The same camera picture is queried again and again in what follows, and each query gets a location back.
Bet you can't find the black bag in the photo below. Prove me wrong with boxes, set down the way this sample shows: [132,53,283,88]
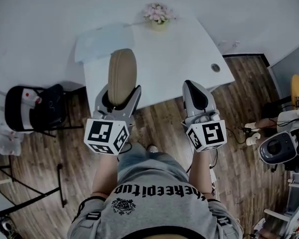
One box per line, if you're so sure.
[32,83,67,129]

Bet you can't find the tan oval pouch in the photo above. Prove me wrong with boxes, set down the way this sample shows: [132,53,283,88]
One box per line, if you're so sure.
[108,48,138,107]

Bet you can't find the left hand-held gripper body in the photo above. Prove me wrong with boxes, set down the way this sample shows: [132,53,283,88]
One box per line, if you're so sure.
[84,109,135,156]

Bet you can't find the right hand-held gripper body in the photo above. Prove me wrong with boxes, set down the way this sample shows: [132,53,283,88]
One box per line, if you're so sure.
[181,109,227,153]

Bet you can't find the person's right forearm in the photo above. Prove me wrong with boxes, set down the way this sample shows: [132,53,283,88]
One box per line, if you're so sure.
[187,148,214,196]

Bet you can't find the white metal rack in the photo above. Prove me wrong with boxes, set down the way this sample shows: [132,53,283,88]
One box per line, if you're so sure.
[264,170,299,239]

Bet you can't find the pink flowers in cream pot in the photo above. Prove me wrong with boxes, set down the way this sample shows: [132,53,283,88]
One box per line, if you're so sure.
[142,2,176,32]

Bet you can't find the person's left forearm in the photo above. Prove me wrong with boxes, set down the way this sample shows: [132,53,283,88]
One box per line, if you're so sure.
[91,151,121,198]

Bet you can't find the white flat box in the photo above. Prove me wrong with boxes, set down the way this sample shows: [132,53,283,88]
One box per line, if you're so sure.
[74,23,135,64]

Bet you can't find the black folding chair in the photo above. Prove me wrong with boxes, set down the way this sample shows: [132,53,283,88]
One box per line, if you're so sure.
[4,83,84,138]

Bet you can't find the white bag with bottles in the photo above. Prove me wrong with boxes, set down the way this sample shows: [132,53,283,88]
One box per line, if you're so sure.
[12,86,43,131]

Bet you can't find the person's blue jeans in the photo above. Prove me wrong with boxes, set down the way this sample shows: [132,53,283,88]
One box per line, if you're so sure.
[117,143,187,184]

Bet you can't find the black metal desk frame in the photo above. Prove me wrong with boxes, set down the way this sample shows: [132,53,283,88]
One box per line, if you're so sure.
[0,149,67,219]

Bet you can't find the person's grey printed t-shirt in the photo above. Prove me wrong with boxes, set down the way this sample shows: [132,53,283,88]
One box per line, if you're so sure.
[67,159,242,239]

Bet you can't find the black metal chair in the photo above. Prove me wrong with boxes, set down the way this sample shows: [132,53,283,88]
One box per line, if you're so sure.
[261,96,294,124]

